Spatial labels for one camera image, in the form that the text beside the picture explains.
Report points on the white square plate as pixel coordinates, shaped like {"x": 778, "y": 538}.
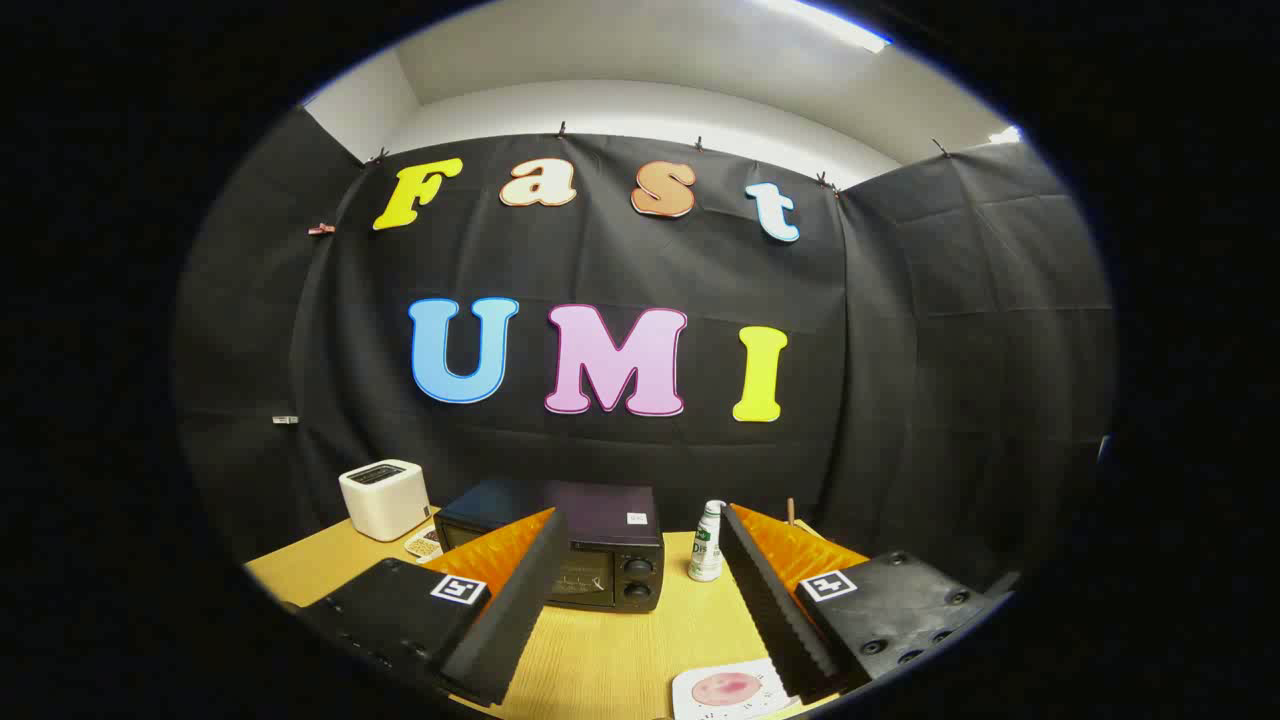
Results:
{"x": 690, "y": 700}

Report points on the white green-label drink bottle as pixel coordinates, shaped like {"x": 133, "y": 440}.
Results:
{"x": 706, "y": 550}

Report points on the white pop-up toaster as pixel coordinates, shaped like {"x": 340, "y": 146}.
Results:
{"x": 385, "y": 505}

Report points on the small printed card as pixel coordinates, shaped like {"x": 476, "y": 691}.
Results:
{"x": 424, "y": 543}

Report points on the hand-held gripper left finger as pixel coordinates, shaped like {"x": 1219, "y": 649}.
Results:
{"x": 520, "y": 600}

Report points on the black toaster oven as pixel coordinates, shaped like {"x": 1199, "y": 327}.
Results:
{"x": 600, "y": 515}

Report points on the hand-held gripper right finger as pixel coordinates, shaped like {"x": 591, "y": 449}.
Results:
{"x": 770, "y": 600}

